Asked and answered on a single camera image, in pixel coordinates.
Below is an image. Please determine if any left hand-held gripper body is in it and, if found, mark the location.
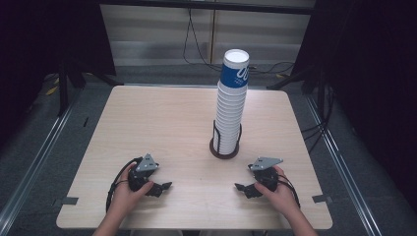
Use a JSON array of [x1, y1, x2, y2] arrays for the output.
[[127, 152, 161, 193]]

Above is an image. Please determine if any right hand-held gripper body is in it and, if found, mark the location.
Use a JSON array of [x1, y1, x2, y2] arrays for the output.
[[247, 156, 284, 193]]

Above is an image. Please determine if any black wire cup holder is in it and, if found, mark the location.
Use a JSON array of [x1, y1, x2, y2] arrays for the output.
[[208, 119, 243, 160]]

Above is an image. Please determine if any stack of white paper cups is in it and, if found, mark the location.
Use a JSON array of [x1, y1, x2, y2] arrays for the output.
[[212, 80, 248, 155]]

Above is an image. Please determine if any person's right hand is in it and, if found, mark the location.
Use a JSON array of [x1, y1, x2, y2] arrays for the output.
[[253, 164, 296, 216]]

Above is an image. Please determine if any person's left hand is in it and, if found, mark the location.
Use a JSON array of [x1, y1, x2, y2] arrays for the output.
[[112, 162, 154, 214]]

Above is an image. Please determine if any grey tape strip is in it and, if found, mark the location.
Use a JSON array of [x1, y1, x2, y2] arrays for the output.
[[311, 194, 333, 205], [51, 196, 80, 207]]

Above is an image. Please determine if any black metal stand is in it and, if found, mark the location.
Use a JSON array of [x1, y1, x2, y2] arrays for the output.
[[56, 58, 125, 118], [266, 64, 329, 115]]

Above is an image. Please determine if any dark curtain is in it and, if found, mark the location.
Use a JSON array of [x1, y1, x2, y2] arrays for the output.
[[0, 0, 117, 147], [290, 0, 417, 212]]

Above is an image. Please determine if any black horizontal bar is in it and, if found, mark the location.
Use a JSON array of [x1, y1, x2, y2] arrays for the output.
[[97, 0, 317, 16]]

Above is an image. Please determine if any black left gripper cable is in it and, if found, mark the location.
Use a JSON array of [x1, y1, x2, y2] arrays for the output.
[[104, 156, 144, 213]]

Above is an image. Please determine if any bundle of black cables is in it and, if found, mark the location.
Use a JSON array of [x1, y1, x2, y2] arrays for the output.
[[300, 88, 336, 155]]

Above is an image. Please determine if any metal floor rail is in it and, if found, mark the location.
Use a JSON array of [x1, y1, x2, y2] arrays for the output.
[[304, 93, 384, 236], [0, 88, 84, 228]]

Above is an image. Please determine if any black floor cable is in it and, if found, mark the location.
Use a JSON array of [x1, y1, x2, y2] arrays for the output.
[[248, 61, 296, 76]]

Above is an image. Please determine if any black wall cable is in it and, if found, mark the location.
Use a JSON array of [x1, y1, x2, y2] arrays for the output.
[[182, 7, 224, 72]]

